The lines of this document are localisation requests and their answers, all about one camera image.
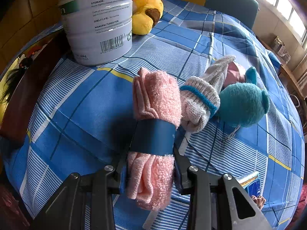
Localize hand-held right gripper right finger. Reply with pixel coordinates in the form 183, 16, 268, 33
173, 146, 271, 230

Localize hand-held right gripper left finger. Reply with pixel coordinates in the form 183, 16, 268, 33
36, 125, 138, 230

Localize blue tissue packet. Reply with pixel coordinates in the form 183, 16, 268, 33
236, 171, 261, 194

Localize white knitted sock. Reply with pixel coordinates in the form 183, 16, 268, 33
180, 55, 237, 133

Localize pink towel with blue band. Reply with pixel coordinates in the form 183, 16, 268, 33
127, 67, 183, 211

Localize teal and pink plush toy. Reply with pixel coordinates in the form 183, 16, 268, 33
219, 62, 271, 144

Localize black wig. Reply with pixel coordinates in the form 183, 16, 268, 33
0, 67, 24, 103

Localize pink patterned cloth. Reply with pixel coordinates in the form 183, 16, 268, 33
0, 180, 33, 230

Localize wooden desk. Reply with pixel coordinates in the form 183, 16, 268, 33
279, 62, 307, 101

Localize white powder can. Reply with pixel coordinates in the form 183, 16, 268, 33
58, 0, 133, 66

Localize clear containers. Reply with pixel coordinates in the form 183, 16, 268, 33
272, 36, 292, 64

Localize yellow plush giraffe toy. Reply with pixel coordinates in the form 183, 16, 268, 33
132, 0, 167, 35

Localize yellow and blue headboard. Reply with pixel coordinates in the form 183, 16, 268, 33
163, 0, 259, 29

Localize window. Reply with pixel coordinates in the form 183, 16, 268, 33
230, 0, 307, 44

